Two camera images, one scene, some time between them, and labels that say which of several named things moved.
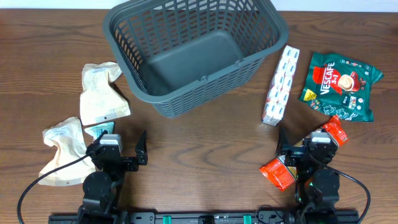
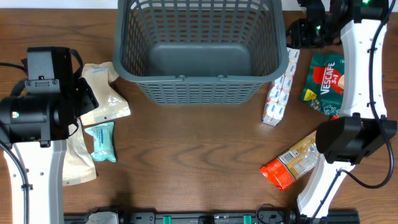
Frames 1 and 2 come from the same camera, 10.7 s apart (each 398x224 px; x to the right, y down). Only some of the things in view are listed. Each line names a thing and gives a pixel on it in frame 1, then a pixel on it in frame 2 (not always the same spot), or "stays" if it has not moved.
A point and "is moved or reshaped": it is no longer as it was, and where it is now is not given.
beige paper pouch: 69,137 stays
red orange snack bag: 279,175 stays
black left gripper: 141,157 → 86,100
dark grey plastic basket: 190,56 is moved or reshaped
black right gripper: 294,152 → 301,34
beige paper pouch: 99,99 stays
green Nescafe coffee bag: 338,86 stays
